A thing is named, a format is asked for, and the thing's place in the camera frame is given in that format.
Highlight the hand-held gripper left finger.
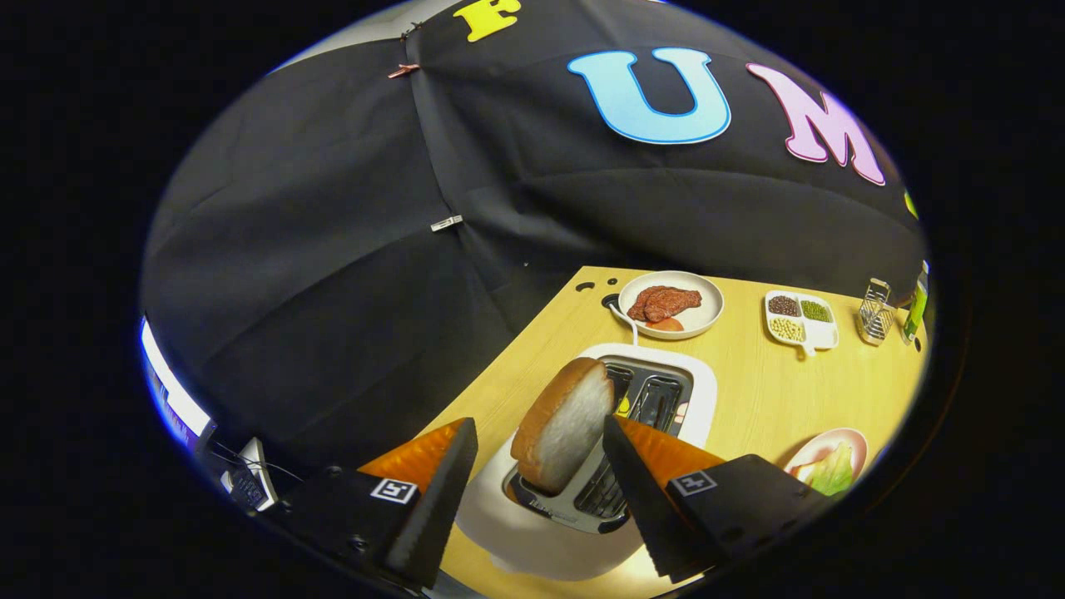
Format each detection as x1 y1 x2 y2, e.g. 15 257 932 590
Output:
258 417 480 590

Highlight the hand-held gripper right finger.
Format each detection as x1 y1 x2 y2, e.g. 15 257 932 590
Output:
602 415 835 583

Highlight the plain bread slice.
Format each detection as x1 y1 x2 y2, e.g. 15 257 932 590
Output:
510 357 616 496

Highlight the green lettuce leaf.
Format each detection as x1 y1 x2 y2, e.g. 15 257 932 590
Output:
803 441 855 498

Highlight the white toaster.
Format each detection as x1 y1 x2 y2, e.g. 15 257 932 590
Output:
456 343 718 582

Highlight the white electronic device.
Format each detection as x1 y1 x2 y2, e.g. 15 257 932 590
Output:
220 437 280 512

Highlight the pink round plate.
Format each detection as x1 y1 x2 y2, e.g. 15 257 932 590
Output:
782 428 869 498

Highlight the beige round plate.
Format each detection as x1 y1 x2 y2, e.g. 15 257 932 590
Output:
617 270 725 340

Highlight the raw red meat steak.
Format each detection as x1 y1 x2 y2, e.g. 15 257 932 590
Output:
627 285 703 324

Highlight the white divided bean dish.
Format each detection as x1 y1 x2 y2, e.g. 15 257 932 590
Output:
764 290 840 357

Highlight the black backdrop cloth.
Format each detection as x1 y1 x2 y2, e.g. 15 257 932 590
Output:
140 0 929 500

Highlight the lit computer monitor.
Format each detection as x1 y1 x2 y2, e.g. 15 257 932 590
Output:
140 316 219 454

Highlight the green label drink bottle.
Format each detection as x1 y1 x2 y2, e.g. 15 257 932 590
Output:
902 260 930 346

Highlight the white toaster cable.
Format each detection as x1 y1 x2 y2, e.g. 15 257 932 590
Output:
609 301 640 347

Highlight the metal wire utensil holder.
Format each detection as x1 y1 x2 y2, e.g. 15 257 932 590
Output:
857 278 896 346

